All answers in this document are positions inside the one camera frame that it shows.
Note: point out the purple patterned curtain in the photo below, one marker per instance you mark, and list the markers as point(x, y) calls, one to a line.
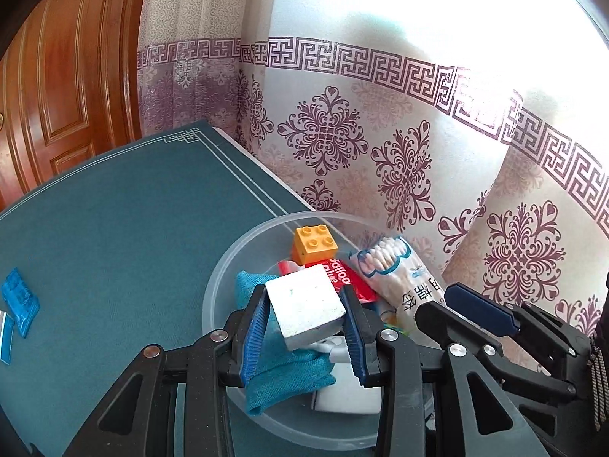
point(380, 104)

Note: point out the white sponge block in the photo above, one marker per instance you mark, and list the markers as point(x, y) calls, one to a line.
point(304, 304)

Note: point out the red packet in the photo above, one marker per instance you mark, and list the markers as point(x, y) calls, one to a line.
point(352, 285)

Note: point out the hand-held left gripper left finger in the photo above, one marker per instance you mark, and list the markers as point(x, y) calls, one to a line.
point(252, 342)

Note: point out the white card box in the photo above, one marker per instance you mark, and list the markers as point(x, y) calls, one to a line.
point(342, 397)

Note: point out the blue cloth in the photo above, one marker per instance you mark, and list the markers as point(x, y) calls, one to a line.
point(285, 376)

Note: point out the white cotton swab bag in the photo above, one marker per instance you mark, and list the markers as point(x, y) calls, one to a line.
point(395, 276)

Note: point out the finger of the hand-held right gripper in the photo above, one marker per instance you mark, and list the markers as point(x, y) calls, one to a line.
point(437, 323)
point(480, 307)

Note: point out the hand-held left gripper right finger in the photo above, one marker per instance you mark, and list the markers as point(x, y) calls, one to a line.
point(354, 342)

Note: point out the clear plastic bowl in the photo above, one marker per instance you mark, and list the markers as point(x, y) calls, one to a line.
point(223, 276)

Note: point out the wooden door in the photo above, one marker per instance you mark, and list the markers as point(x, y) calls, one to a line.
point(71, 81)

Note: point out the small white plastic object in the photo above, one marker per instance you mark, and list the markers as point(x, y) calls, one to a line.
point(333, 350)

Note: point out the blue snack packet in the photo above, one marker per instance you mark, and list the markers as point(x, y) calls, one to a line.
point(5, 342)
point(19, 295)

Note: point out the yellow orange building block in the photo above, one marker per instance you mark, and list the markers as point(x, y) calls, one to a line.
point(314, 245)

